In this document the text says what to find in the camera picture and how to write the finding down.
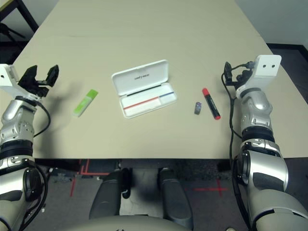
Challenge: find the black marker with red cap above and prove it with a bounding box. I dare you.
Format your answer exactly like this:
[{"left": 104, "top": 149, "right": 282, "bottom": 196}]
[{"left": 201, "top": 88, "right": 221, "bottom": 120}]

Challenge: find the black-framed side table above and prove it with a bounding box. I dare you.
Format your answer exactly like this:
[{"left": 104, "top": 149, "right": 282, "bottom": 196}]
[{"left": 0, "top": 0, "right": 39, "bottom": 33}]

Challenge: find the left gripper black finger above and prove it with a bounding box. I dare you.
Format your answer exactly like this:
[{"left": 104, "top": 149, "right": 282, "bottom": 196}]
[
  {"left": 18, "top": 64, "right": 39, "bottom": 87},
  {"left": 46, "top": 64, "right": 60, "bottom": 87}
]

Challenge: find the dark grey robot leg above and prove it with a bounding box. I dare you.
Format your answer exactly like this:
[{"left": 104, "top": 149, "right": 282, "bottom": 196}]
[
  {"left": 89, "top": 168, "right": 132, "bottom": 219},
  {"left": 157, "top": 167, "right": 194, "bottom": 229}
]

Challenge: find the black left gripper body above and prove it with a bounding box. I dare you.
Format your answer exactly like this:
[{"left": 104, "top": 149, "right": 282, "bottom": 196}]
[{"left": 23, "top": 80, "right": 50, "bottom": 97}]

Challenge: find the white hinged pencil case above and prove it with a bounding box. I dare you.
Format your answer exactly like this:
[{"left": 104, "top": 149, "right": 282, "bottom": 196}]
[{"left": 111, "top": 59, "right": 178, "bottom": 119}]

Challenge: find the dark grey robot right leg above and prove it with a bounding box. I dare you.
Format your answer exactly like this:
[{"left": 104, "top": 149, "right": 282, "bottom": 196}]
[{"left": 157, "top": 167, "right": 194, "bottom": 229}]

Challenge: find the black tripod stand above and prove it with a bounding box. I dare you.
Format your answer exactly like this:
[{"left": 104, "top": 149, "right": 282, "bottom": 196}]
[{"left": 0, "top": 23, "right": 26, "bottom": 41}]

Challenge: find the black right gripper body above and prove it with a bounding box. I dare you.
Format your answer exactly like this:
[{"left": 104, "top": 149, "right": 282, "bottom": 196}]
[{"left": 231, "top": 69, "right": 244, "bottom": 89}]

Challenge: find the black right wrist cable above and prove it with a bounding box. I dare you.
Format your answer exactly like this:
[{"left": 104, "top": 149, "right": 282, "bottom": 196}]
[{"left": 220, "top": 61, "right": 255, "bottom": 169}]

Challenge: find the dark grey robot left leg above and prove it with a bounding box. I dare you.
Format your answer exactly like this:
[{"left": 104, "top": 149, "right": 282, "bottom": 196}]
[{"left": 89, "top": 168, "right": 132, "bottom": 219}]

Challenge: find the grey robot torso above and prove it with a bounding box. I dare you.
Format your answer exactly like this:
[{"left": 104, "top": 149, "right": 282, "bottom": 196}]
[{"left": 62, "top": 214, "right": 191, "bottom": 231}]

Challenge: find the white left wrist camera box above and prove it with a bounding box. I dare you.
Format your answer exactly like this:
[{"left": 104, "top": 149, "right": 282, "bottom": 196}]
[{"left": 0, "top": 64, "right": 39, "bottom": 101}]

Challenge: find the short black left gripper cable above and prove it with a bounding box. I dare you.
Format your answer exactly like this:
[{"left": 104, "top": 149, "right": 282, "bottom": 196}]
[{"left": 23, "top": 96, "right": 51, "bottom": 138}]

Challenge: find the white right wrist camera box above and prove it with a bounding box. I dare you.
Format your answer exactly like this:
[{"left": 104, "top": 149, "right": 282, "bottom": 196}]
[{"left": 235, "top": 54, "right": 282, "bottom": 97}]

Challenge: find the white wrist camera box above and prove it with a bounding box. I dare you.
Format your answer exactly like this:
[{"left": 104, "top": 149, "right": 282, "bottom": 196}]
[
  {"left": 0, "top": 64, "right": 39, "bottom": 101},
  {"left": 235, "top": 54, "right": 282, "bottom": 97}
]

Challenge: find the green highlighter pen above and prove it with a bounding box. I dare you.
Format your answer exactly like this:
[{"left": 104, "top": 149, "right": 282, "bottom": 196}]
[{"left": 73, "top": 89, "right": 99, "bottom": 118}]

